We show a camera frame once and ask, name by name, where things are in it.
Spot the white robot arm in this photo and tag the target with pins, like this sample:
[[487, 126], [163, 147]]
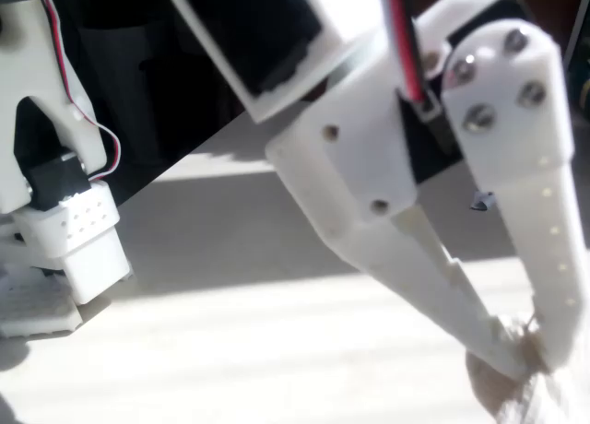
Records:
[[27, 74]]

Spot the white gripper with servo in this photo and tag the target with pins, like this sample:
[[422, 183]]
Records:
[[357, 163]]

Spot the beige socks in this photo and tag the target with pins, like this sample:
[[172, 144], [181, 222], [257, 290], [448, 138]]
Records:
[[498, 392]]

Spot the white perforated base plate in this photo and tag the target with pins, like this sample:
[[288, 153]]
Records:
[[32, 313]]

